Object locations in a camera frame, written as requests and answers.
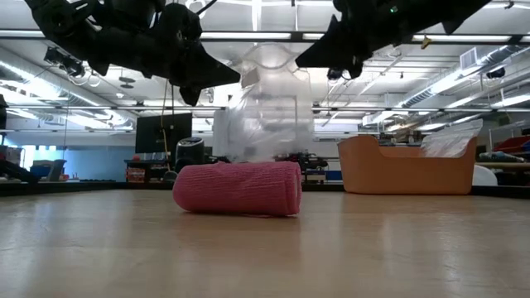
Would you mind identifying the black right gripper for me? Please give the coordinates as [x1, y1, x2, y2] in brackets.
[295, 0, 420, 80]

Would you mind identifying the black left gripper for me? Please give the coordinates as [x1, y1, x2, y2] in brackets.
[147, 2, 242, 107]

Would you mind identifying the clear plastic bag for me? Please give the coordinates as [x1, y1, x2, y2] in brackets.
[212, 43, 316, 165]
[420, 118, 484, 159]

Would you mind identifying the pink elastic bandage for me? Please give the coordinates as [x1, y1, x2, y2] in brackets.
[172, 161, 303, 218]

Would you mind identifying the black monitor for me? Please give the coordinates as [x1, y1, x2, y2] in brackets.
[135, 113, 194, 155]

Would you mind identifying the black cylindrical appliance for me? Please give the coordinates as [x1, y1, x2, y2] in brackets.
[175, 137, 205, 173]

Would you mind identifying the wooden background table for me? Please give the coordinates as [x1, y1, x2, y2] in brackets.
[301, 172, 328, 184]

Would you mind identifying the orange plastic bin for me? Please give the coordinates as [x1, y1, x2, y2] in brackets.
[337, 135, 479, 196]

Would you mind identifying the black ceiling speaker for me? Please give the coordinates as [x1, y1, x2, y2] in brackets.
[485, 65, 507, 80]

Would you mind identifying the blue storage bin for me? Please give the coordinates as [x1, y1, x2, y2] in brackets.
[29, 159, 67, 182]

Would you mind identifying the grey-green bundle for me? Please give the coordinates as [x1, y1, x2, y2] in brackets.
[478, 151, 526, 163]

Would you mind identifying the white round object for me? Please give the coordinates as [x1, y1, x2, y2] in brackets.
[471, 164, 499, 187]

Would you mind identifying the red storage bin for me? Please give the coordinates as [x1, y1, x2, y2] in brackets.
[492, 135, 530, 155]

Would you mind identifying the black sloped object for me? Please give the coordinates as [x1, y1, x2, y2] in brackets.
[0, 159, 41, 185]

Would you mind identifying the black and yellow hanging cable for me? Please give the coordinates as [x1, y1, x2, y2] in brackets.
[160, 78, 176, 171]

